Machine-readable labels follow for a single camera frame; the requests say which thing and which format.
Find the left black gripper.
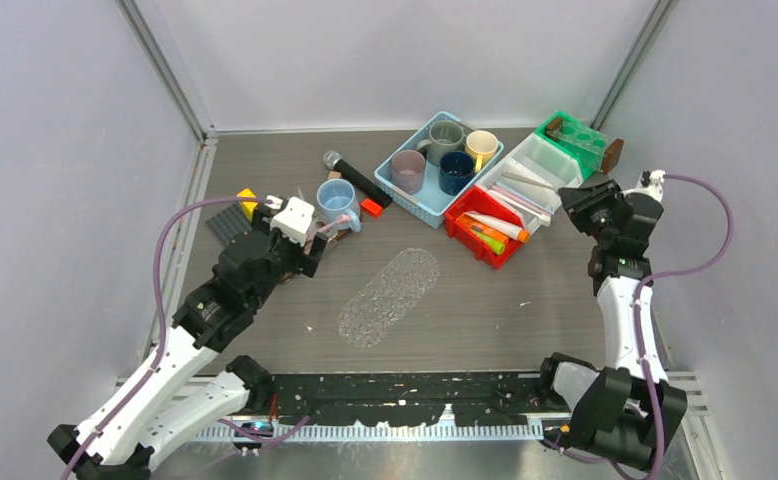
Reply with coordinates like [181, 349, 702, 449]
[249, 204, 326, 310]

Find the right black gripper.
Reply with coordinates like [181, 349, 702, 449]
[557, 180, 624, 247]

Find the grey toothbrush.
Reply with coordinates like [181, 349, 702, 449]
[501, 171, 559, 193]

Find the pink toothbrush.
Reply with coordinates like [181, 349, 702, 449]
[304, 214, 350, 254]
[492, 185, 554, 215]

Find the light blue mug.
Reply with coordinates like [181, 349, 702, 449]
[316, 178, 362, 233]

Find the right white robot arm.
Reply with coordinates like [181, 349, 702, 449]
[535, 170, 688, 473]

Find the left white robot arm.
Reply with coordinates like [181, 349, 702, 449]
[48, 227, 328, 479]

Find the white toothbrush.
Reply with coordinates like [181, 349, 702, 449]
[485, 190, 551, 226]

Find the orange cap toothpaste tube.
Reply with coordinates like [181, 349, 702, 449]
[466, 211, 531, 243]

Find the brown wooden oval tray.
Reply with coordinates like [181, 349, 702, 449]
[281, 230, 350, 283]

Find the green toothpaste tube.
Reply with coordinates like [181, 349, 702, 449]
[473, 231, 506, 255]

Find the clear textured oval tray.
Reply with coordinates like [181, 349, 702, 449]
[338, 248, 440, 349]

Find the grey building baseplate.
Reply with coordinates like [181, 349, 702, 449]
[205, 204, 251, 248]

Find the yellow building brick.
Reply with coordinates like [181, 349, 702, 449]
[237, 188, 258, 221]

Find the white plastic bin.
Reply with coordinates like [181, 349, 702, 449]
[475, 134, 584, 231]

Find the green plastic bin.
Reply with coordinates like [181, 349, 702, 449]
[535, 110, 612, 180]

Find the red plastic bin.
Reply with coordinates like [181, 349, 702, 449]
[445, 186, 530, 269]

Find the yellow mug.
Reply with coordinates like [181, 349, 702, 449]
[464, 130, 500, 173]

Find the black microphone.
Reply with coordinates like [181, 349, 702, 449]
[323, 150, 393, 208]

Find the red orange block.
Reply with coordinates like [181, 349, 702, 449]
[360, 198, 384, 219]

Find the dark blue mug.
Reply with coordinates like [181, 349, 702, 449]
[439, 151, 475, 196]

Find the light blue plastic basket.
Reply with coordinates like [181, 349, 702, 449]
[374, 111, 504, 229]

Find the grey mug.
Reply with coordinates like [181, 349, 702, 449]
[415, 120, 465, 166]

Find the mauve mug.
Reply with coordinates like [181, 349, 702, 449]
[390, 149, 426, 195]

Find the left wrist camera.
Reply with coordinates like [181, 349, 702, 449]
[267, 195, 315, 247]

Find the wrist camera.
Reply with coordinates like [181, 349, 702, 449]
[267, 195, 315, 247]
[622, 169, 666, 203]

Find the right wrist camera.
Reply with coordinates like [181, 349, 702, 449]
[622, 169, 666, 203]

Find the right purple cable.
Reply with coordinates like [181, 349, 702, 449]
[541, 173, 735, 480]

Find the purple cable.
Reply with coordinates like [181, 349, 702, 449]
[541, 173, 735, 480]
[60, 195, 317, 480]

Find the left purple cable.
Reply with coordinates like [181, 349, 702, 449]
[60, 195, 317, 480]

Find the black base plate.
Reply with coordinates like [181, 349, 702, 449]
[236, 371, 569, 427]

